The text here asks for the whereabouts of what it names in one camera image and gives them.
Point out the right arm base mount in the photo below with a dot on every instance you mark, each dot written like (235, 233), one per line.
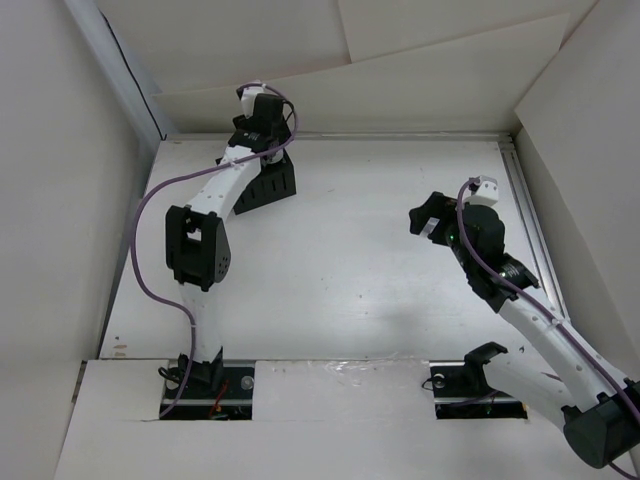
(458, 394)

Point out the black slotted organizer box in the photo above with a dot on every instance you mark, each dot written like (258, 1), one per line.
(275, 182)

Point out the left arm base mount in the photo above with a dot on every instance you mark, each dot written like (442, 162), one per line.
(232, 400)

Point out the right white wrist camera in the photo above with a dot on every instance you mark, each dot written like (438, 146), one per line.
(484, 191)

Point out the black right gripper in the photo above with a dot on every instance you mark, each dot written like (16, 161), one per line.
(437, 205)

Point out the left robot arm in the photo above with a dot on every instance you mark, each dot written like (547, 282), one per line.
(255, 171)

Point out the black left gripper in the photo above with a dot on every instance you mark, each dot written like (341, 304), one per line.
(282, 135)

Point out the white foam board backdrop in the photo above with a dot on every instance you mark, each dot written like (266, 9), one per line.
(353, 66)

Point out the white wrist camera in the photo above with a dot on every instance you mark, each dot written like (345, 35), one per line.
(247, 94)
(484, 191)

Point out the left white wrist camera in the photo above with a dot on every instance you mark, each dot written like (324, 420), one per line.
(247, 94)

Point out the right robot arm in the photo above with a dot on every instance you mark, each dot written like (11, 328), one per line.
(559, 374)

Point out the blue patterned tape roll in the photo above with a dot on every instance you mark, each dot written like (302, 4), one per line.
(272, 159)

